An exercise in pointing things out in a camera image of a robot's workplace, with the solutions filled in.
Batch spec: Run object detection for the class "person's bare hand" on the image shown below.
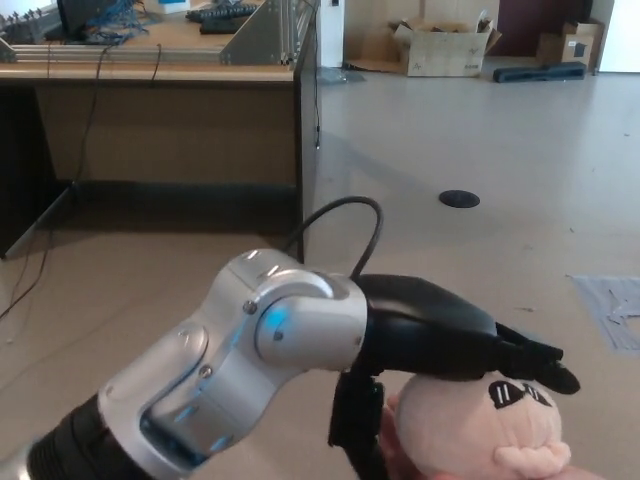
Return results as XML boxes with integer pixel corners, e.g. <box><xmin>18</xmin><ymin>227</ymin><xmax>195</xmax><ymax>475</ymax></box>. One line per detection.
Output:
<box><xmin>375</xmin><ymin>392</ymin><xmax>609</xmax><ymax>480</ymax></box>

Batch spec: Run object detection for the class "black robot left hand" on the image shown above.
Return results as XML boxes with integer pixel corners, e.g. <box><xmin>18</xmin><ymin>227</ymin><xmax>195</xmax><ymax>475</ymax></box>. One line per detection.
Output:
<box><xmin>328</xmin><ymin>273</ymin><xmax>581</xmax><ymax>480</ymax></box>

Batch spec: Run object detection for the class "pink plush dumpling with sunglasses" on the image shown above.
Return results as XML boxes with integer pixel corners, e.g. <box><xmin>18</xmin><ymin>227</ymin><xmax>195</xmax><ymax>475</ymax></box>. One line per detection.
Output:
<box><xmin>382</xmin><ymin>372</ymin><xmax>572</xmax><ymax>476</ymax></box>

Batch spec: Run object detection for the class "black round floor cover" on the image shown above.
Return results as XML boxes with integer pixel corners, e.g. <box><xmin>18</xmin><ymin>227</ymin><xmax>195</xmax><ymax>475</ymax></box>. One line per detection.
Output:
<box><xmin>438</xmin><ymin>189</ymin><xmax>481</xmax><ymax>208</ymax></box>

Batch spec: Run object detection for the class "grey taped floor patch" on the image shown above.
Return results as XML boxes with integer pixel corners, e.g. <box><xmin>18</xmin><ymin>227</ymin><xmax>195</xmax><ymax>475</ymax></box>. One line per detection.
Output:
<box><xmin>567</xmin><ymin>273</ymin><xmax>640</xmax><ymax>357</ymax></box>

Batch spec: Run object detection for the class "clear plastic bag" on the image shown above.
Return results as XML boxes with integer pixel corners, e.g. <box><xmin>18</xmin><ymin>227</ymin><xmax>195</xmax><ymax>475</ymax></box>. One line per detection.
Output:
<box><xmin>322</xmin><ymin>66</ymin><xmax>369</xmax><ymax>85</ymax></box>

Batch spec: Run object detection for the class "large open cardboard box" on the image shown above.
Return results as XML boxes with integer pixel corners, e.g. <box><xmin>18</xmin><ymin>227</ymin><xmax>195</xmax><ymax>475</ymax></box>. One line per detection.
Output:
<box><xmin>392</xmin><ymin>12</ymin><xmax>503</xmax><ymax>79</ymax></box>

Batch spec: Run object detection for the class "long black foam block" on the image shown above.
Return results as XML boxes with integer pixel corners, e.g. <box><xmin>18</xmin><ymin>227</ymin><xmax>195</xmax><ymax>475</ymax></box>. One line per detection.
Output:
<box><xmin>492</xmin><ymin>61</ymin><xmax>587</xmax><ymax>84</ymax></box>

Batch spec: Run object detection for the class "flat cardboard sheet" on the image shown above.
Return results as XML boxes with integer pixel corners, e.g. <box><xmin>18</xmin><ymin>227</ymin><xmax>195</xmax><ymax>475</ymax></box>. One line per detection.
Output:
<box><xmin>344</xmin><ymin>19</ymin><xmax>416</xmax><ymax>74</ymax></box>

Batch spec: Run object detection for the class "plain brown cardboard box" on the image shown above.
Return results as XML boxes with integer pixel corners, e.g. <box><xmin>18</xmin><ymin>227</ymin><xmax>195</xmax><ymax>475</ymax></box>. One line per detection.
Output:
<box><xmin>537</xmin><ymin>32</ymin><xmax>565</xmax><ymax>64</ymax></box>

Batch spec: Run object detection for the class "wooden desk with dark panels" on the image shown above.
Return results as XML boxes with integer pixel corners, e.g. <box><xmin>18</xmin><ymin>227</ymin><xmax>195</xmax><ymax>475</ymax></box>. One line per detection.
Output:
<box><xmin>0</xmin><ymin>0</ymin><xmax>321</xmax><ymax>262</ymax></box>

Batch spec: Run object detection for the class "small cardboard box with label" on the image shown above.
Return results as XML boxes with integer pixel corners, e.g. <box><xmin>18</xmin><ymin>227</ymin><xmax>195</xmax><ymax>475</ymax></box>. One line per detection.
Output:
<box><xmin>560</xmin><ymin>19</ymin><xmax>605</xmax><ymax>76</ymax></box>

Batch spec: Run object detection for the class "black keyboard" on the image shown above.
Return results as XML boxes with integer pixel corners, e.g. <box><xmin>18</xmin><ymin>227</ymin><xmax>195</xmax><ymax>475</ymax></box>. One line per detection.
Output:
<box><xmin>185</xmin><ymin>3</ymin><xmax>259</xmax><ymax>22</ymax></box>
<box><xmin>199</xmin><ymin>18</ymin><xmax>247</xmax><ymax>35</ymax></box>

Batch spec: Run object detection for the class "black monitor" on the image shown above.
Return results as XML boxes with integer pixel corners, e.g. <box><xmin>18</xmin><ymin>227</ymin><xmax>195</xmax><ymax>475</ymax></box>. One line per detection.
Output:
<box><xmin>47</xmin><ymin>0</ymin><xmax>126</xmax><ymax>42</ymax></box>

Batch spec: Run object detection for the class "black robot wrist cable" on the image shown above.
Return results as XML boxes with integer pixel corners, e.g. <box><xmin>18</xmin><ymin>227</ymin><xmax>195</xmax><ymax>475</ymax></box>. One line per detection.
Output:
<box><xmin>284</xmin><ymin>196</ymin><xmax>384</xmax><ymax>279</ymax></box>

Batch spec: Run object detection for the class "black cable with hanging plug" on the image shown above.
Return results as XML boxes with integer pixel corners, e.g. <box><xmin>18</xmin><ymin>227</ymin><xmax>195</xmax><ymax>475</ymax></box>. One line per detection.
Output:
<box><xmin>312</xmin><ymin>0</ymin><xmax>322</xmax><ymax>151</ymax></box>

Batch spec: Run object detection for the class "aluminium profile frame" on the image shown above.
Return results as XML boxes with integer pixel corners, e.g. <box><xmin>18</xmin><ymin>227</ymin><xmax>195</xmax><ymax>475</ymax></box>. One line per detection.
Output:
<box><xmin>0</xmin><ymin>0</ymin><xmax>320</xmax><ymax>67</ymax></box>

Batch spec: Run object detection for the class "short black desk cable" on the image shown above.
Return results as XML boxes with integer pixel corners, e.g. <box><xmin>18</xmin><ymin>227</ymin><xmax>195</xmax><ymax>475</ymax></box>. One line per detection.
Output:
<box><xmin>149</xmin><ymin>43</ymin><xmax>164</xmax><ymax>84</ymax></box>

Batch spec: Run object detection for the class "long thin black desk cable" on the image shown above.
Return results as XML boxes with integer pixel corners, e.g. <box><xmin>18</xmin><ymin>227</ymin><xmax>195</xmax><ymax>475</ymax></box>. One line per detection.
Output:
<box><xmin>0</xmin><ymin>44</ymin><xmax>114</xmax><ymax>321</ymax></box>

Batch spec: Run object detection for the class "blue cable bundle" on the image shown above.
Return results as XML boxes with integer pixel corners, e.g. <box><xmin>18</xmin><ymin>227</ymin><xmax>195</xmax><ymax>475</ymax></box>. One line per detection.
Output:
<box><xmin>87</xmin><ymin>0</ymin><xmax>151</xmax><ymax>46</ymax></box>

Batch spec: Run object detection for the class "dark metal bracket row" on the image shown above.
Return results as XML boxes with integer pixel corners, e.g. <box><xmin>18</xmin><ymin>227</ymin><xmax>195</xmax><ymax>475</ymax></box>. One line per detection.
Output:
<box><xmin>0</xmin><ymin>12</ymin><xmax>51</xmax><ymax>45</ymax></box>

